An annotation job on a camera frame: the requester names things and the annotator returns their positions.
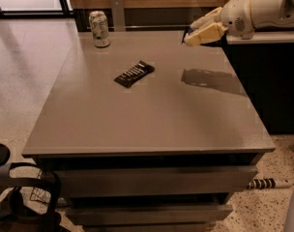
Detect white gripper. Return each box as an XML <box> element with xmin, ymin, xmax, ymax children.
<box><xmin>184</xmin><ymin>0</ymin><xmax>254</xmax><ymax>46</ymax></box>

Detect blue rxbar blueberry wrapper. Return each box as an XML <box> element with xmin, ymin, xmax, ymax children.
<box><xmin>181</xmin><ymin>27</ymin><xmax>194</xmax><ymax>44</ymax></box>

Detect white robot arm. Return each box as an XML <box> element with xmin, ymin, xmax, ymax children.
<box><xmin>183</xmin><ymin>0</ymin><xmax>294</xmax><ymax>46</ymax></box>

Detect black rxbar chocolate wrapper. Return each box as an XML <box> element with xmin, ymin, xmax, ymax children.
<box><xmin>114</xmin><ymin>61</ymin><xmax>155</xmax><ymax>88</ymax></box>

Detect white green 7up can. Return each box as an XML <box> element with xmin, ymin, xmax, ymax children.
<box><xmin>89</xmin><ymin>11</ymin><xmax>111</xmax><ymax>48</ymax></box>

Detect striped black white stick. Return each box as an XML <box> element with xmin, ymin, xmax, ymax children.
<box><xmin>247</xmin><ymin>178</ymin><xmax>293</xmax><ymax>189</ymax></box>

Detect grey upper drawer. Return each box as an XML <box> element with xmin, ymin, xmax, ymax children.
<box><xmin>56</xmin><ymin>165</ymin><xmax>257</xmax><ymax>198</ymax></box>

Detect grey drawer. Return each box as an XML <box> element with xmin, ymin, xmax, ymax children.
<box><xmin>66</xmin><ymin>205</ymin><xmax>232</xmax><ymax>226</ymax></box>
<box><xmin>56</xmin><ymin>165</ymin><xmax>257</xmax><ymax>198</ymax></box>

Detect grey lower drawer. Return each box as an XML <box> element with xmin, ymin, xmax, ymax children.
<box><xmin>66</xmin><ymin>205</ymin><xmax>232</xmax><ymax>226</ymax></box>

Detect black office chair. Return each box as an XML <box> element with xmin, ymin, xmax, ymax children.
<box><xmin>0</xmin><ymin>143</ymin><xmax>71</xmax><ymax>232</ymax></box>

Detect metal wall rail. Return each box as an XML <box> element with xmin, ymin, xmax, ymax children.
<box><xmin>86</xmin><ymin>22</ymin><xmax>194</xmax><ymax>31</ymax></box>

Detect left grey metal bracket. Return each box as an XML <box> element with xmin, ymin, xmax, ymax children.
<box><xmin>110</xmin><ymin>0</ymin><xmax>126</xmax><ymax>32</ymax></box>

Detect black wire basket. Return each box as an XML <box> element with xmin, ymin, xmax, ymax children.
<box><xmin>29</xmin><ymin>168</ymin><xmax>69</xmax><ymax>208</ymax></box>

